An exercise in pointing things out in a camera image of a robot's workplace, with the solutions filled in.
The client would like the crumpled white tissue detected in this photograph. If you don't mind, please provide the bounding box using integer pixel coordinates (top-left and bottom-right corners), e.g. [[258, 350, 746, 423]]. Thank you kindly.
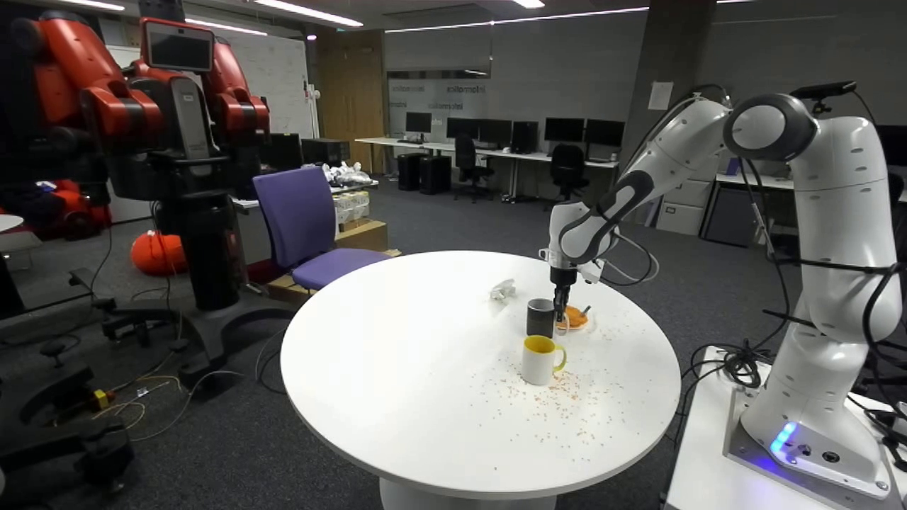
[[486, 279, 522, 306]]

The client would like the white and yellow box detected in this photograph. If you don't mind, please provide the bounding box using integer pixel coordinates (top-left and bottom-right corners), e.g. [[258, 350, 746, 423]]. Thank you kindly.
[[325, 184, 374, 232]]

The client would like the white table pedestal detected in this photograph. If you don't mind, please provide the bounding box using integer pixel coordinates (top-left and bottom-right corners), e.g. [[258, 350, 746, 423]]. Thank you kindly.
[[377, 474, 560, 510]]

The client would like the black mug with pale handle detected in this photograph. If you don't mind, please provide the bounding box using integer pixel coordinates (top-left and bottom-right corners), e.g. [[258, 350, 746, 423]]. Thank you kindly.
[[523, 294, 559, 340]]

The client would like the yellow mug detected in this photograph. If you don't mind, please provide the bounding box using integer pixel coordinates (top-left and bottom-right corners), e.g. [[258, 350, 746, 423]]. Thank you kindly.
[[518, 333, 570, 388]]

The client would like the white desk clutter pile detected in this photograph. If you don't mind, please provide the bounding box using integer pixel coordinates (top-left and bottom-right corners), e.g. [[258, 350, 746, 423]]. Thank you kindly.
[[319, 163, 377, 192]]

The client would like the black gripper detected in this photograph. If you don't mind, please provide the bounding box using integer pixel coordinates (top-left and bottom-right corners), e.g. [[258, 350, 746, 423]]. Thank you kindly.
[[549, 267, 577, 324]]

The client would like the red Baxter robot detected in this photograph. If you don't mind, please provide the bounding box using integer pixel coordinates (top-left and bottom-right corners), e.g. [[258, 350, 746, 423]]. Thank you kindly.
[[0, 55, 122, 245], [37, 11, 278, 381]]

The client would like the long white office desk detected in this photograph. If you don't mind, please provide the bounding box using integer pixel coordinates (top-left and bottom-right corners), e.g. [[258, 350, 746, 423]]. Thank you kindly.
[[350, 137, 620, 207]]

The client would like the white paper sign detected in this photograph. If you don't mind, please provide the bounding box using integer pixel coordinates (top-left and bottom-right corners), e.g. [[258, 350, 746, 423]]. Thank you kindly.
[[647, 80, 675, 114]]

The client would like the wall whiteboard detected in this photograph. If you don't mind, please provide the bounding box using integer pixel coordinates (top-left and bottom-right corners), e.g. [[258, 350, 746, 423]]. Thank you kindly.
[[221, 34, 322, 140]]

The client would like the orange round pouf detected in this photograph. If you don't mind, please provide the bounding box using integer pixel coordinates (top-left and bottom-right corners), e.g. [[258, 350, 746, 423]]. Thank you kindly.
[[128, 228, 189, 279]]

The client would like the large cardboard box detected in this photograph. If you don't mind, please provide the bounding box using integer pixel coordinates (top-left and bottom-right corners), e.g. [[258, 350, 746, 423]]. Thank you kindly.
[[333, 219, 391, 255]]

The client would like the black office chair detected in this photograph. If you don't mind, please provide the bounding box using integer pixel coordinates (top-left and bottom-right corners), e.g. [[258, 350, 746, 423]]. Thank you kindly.
[[549, 143, 590, 205], [451, 134, 492, 201]]

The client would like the wooden door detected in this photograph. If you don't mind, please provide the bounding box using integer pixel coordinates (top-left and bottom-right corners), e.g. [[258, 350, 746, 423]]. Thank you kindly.
[[315, 32, 389, 173]]

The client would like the small white plate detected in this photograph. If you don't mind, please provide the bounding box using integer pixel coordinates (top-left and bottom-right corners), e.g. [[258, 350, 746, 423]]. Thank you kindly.
[[553, 303, 601, 340]]

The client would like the white robot base platform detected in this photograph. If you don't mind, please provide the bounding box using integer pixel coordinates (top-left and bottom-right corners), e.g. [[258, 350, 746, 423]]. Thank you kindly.
[[662, 344, 907, 510]]

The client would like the purple office chair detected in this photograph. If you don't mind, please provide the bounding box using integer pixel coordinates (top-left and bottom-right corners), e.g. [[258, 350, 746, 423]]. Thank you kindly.
[[253, 164, 391, 306]]

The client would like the white drawer cabinet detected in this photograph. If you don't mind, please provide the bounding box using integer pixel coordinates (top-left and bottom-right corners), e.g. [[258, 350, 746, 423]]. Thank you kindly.
[[655, 173, 760, 250]]

